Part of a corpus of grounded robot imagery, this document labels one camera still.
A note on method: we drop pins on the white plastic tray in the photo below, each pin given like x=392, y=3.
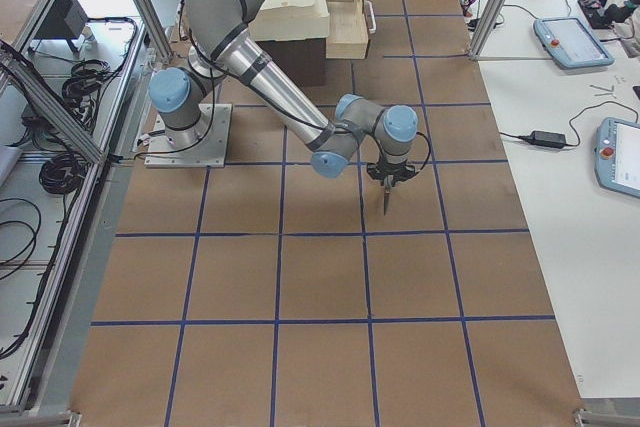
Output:
x=288, y=20

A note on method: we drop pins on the upper teach pendant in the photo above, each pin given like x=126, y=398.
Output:
x=571, y=43

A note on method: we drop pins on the teach pendant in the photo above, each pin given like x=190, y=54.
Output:
x=571, y=43
x=617, y=157

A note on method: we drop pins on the wooden drawer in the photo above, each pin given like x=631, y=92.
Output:
x=352, y=23

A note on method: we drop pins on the dark brown cabinet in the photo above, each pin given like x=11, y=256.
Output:
x=303, y=61

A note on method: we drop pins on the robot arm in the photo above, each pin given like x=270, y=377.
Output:
x=221, y=43

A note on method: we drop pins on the lower teach pendant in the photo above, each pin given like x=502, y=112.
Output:
x=617, y=157

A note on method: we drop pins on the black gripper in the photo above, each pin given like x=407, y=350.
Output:
x=389, y=172

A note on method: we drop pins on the black power brick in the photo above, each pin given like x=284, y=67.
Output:
x=544, y=139

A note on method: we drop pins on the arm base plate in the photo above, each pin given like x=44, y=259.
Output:
x=203, y=145

